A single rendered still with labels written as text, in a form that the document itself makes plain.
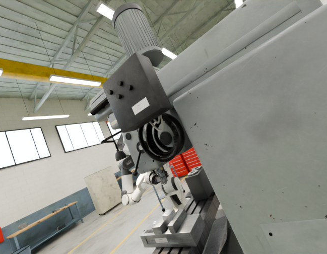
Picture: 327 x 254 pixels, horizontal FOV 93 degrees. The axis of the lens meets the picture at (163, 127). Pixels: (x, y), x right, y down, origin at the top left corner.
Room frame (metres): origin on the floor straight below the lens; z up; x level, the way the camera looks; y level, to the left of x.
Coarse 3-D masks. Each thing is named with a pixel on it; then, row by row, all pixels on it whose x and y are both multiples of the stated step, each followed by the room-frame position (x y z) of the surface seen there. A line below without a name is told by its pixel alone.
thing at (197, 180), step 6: (198, 168) 1.33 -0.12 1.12; (192, 174) 1.25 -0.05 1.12; (198, 174) 1.22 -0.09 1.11; (204, 174) 1.31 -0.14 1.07; (186, 180) 1.26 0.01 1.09; (192, 180) 1.24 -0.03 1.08; (198, 180) 1.22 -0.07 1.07; (204, 180) 1.26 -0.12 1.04; (192, 186) 1.25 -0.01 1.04; (198, 186) 1.23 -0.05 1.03; (204, 186) 1.22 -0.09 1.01; (210, 186) 1.31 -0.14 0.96; (192, 192) 1.26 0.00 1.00; (198, 192) 1.24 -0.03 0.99; (204, 192) 1.21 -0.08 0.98; (210, 192) 1.27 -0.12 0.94; (198, 198) 1.25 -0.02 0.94; (204, 198) 1.23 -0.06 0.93
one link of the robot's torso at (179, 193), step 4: (176, 180) 1.64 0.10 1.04; (176, 184) 1.62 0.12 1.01; (180, 184) 1.67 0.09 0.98; (180, 188) 1.64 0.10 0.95; (164, 192) 1.69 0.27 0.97; (172, 192) 1.72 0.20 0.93; (176, 192) 1.66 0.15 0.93; (180, 192) 1.63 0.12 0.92; (168, 196) 1.68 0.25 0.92; (172, 196) 1.70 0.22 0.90; (176, 196) 1.70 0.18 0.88; (180, 196) 1.64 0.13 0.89; (168, 200) 1.69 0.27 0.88; (172, 200) 1.70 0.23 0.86; (176, 200) 1.73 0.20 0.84; (180, 200) 1.65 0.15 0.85; (184, 200) 1.73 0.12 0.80; (176, 204) 1.74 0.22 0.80; (180, 204) 1.76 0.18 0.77; (184, 204) 1.69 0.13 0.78; (176, 208) 1.71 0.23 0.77; (180, 208) 1.72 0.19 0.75
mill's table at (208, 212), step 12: (192, 204) 1.23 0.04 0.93; (204, 204) 1.17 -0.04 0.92; (216, 204) 1.18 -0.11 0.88; (204, 216) 1.00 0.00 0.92; (204, 228) 0.94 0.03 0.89; (204, 240) 0.90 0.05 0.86; (156, 252) 0.87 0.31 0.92; (168, 252) 0.83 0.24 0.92; (180, 252) 0.81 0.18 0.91; (192, 252) 0.79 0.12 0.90
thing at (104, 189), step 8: (88, 176) 6.06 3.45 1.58; (96, 176) 6.25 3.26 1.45; (104, 176) 6.47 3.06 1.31; (112, 176) 6.71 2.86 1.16; (88, 184) 6.25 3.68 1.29; (96, 184) 6.16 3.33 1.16; (104, 184) 6.38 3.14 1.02; (112, 184) 6.61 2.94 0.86; (96, 192) 6.09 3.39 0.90; (104, 192) 6.30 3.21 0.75; (112, 192) 6.53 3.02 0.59; (120, 192) 6.77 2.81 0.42; (96, 200) 6.11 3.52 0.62; (104, 200) 6.22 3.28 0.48; (112, 200) 6.44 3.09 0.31; (120, 200) 6.67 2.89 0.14; (96, 208) 6.31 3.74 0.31; (104, 208) 6.14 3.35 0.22
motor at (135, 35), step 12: (120, 12) 0.77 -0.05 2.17; (132, 12) 0.77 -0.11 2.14; (120, 24) 0.78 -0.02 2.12; (132, 24) 0.76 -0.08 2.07; (144, 24) 0.78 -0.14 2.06; (120, 36) 0.81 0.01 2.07; (132, 36) 0.77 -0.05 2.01; (144, 36) 0.77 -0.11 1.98; (132, 48) 0.78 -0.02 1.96; (144, 48) 0.76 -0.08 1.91; (156, 48) 0.78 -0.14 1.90; (156, 60) 0.88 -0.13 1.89
